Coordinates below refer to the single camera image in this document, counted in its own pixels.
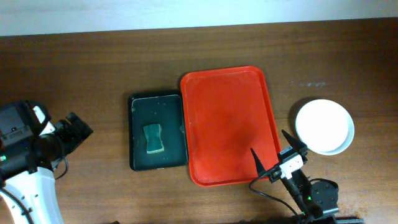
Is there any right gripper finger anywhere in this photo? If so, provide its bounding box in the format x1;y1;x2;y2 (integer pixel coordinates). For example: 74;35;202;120
282;129;308;156
250;148;280;179

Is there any white plate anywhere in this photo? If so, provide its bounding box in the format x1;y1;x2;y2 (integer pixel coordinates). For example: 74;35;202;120
295;99;355;156

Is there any green yellow sponge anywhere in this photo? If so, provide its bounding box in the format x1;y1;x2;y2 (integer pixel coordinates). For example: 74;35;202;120
144;124;164;154

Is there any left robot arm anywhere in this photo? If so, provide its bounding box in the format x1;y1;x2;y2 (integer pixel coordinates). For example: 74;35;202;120
1;100;93;223

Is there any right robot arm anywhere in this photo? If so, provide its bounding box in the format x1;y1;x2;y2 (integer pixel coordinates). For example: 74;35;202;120
249;130;364;224

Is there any red plastic tray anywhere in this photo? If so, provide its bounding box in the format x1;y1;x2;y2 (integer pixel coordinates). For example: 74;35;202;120
180;66;281;187

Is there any black plastic tray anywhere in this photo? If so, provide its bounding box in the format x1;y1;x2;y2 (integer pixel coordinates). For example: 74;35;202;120
127;90;188;171

